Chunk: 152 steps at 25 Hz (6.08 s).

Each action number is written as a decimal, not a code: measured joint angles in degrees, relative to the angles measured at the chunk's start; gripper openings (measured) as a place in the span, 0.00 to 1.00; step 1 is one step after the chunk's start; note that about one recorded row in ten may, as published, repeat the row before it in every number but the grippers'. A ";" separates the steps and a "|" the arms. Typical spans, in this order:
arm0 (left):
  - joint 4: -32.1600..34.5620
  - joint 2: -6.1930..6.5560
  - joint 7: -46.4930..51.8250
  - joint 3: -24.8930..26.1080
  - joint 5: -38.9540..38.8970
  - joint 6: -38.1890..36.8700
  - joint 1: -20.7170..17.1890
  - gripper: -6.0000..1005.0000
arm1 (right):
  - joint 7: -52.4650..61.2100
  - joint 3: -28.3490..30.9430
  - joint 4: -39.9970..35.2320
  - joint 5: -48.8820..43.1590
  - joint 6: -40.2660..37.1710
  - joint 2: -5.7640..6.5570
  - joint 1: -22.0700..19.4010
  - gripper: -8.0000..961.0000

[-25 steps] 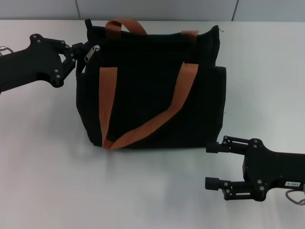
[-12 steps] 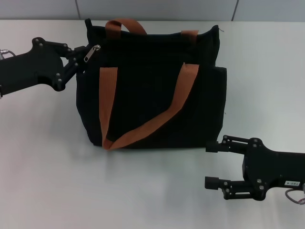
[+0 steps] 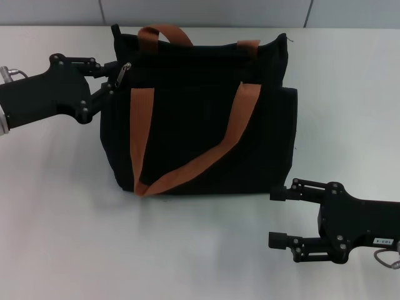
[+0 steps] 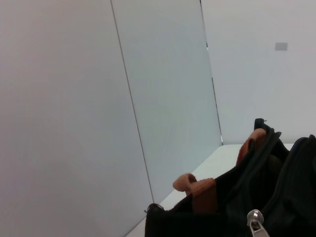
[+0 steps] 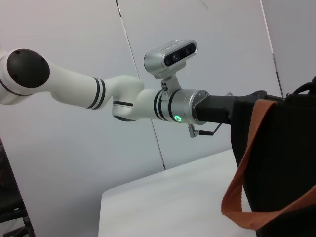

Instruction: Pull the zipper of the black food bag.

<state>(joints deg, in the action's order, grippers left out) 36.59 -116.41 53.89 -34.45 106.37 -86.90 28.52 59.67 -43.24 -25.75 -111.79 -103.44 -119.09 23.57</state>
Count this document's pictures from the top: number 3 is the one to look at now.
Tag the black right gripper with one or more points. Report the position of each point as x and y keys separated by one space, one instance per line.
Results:
x=359 y=222

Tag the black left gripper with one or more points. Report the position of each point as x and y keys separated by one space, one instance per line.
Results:
x=43 y=97

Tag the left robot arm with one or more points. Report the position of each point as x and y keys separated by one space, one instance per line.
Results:
x=3 y=120

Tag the silver zipper pull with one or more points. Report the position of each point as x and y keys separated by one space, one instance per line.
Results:
x=120 y=76

